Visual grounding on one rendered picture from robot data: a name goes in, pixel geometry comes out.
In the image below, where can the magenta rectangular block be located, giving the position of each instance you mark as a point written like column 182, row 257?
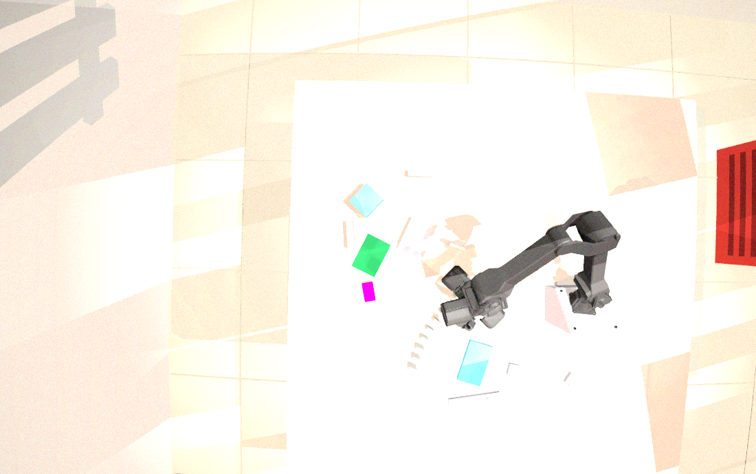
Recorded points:
column 368, row 290

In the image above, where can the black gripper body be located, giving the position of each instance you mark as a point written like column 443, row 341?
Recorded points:
column 454, row 280

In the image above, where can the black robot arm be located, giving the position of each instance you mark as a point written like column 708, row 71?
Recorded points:
column 493, row 286

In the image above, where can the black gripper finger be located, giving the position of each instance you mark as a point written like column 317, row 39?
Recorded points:
column 467, row 279

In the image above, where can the cyan flat rectangular block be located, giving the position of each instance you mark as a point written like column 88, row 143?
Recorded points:
column 474, row 363

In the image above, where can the grey rectangular bar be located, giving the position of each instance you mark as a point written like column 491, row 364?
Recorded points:
column 472, row 398

